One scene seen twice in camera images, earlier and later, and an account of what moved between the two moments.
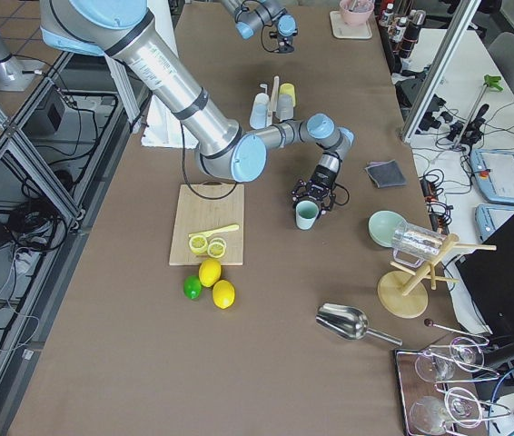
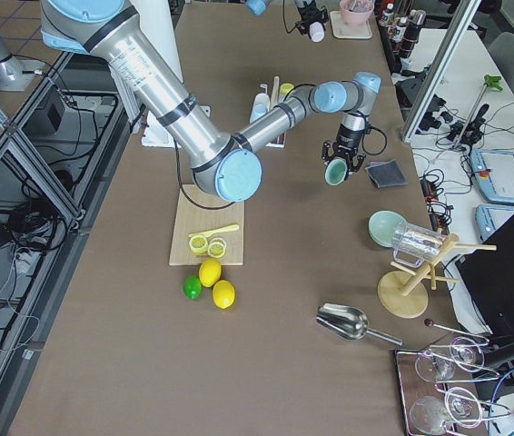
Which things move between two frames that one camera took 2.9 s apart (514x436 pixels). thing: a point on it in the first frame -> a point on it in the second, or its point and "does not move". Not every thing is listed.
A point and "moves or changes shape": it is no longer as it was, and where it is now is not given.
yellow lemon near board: (210, 272) does not move
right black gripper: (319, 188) -> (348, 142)
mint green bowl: (381, 225) does not move
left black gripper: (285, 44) -> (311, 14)
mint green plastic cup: (306, 213) moves or changes shape
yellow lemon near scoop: (223, 293) does not move
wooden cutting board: (195, 213) does not move
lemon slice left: (198, 243) does not move
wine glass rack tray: (440, 389) does not move
